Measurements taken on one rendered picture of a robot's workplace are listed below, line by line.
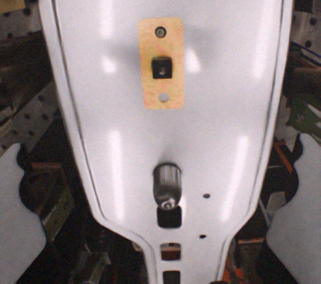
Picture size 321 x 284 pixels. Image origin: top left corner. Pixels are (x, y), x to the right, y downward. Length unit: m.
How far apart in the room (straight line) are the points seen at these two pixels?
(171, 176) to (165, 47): 0.13
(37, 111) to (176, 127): 0.46
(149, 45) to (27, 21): 0.41
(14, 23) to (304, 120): 0.56
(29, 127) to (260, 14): 0.60
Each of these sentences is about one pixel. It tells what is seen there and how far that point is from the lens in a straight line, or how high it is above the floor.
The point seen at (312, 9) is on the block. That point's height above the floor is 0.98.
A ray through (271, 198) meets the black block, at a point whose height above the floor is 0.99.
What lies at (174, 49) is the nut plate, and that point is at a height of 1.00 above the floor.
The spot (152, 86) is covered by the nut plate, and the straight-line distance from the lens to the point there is 0.23.
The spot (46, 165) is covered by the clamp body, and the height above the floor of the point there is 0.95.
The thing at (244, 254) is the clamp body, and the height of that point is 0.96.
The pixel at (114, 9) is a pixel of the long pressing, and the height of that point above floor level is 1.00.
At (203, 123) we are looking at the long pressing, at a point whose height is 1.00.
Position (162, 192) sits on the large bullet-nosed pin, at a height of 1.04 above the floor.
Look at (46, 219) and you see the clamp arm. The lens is 0.32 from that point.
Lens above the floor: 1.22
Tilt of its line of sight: 60 degrees down
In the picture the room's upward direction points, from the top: 178 degrees counter-clockwise
